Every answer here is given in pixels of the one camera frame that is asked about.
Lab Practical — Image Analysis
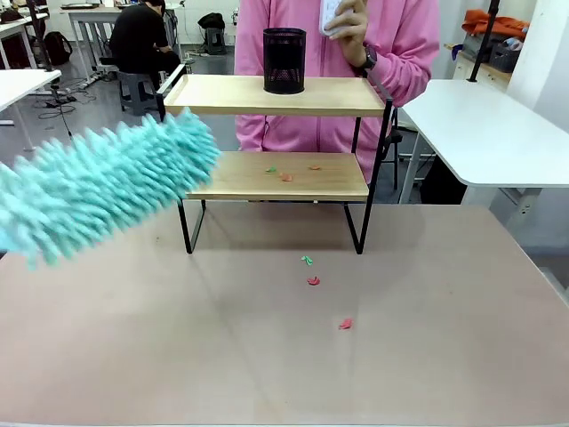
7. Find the person in pink hoodie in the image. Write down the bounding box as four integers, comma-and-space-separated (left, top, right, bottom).
233, 0, 442, 187

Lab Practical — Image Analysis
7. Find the black bag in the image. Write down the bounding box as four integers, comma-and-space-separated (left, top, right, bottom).
196, 12, 228, 32

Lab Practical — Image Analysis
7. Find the dark small stool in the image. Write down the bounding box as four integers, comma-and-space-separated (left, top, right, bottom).
205, 28, 228, 56

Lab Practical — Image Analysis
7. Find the black folding chair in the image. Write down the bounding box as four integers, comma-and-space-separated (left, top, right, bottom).
381, 106, 405, 191

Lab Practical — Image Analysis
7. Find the white background desk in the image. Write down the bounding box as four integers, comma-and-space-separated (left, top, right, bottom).
0, 9, 50, 71
58, 3, 124, 86

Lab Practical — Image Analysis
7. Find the black metal wooden two-tier shelf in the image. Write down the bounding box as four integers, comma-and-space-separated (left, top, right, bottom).
155, 63, 395, 256

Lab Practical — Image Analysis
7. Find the black stand pole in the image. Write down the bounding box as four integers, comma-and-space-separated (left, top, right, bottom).
469, 0, 501, 84
25, 0, 55, 73

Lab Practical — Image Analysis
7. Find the person's left hand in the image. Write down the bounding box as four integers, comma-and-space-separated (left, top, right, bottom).
325, 0, 371, 68

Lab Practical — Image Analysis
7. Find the dark plastic crate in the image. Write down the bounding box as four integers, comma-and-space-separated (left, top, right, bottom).
487, 40, 522, 73

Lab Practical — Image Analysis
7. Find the white handheld device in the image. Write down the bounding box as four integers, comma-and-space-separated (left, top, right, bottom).
319, 0, 357, 38

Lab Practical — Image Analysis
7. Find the large white rounded table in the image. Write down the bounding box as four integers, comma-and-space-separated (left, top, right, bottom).
397, 78, 569, 245

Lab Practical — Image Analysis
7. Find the black floor cable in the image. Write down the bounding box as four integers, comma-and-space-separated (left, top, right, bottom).
38, 79, 97, 122

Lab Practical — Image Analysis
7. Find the black mesh pen cup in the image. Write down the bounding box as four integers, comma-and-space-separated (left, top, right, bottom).
261, 27, 308, 95

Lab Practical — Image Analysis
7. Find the orange cloth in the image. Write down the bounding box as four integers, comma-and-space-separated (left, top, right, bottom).
461, 8, 531, 41

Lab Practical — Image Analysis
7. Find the person's left forearm pink sleeve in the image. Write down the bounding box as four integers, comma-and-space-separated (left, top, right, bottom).
371, 17, 442, 110

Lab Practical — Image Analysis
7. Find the gray plastic stool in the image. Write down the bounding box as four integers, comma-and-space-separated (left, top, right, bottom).
116, 69, 160, 118

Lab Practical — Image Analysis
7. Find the teal fluffy duster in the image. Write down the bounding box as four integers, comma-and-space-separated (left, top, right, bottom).
0, 106, 222, 272

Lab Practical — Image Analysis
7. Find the white side table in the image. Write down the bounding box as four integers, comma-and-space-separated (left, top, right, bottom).
0, 68, 63, 153

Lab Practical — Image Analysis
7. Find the seated person in black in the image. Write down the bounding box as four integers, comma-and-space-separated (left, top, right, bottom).
108, 0, 182, 89

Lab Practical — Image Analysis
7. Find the black backpack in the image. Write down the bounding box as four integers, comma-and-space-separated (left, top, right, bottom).
43, 30, 74, 67

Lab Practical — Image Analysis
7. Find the black wrist watch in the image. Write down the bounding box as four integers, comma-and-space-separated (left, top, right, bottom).
360, 43, 379, 71

